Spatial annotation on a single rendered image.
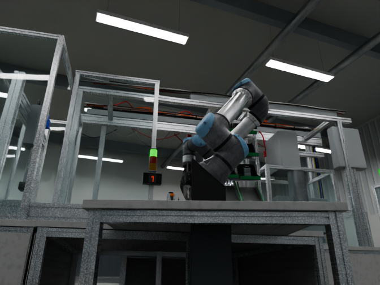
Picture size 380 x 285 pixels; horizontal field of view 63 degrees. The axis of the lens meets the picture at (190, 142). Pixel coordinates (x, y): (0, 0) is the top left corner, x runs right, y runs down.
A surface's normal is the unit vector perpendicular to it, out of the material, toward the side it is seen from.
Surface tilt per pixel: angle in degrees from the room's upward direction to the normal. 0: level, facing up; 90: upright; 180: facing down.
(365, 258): 90
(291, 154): 90
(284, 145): 90
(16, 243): 90
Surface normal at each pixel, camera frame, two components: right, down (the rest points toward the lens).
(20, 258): 0.21, -0.39
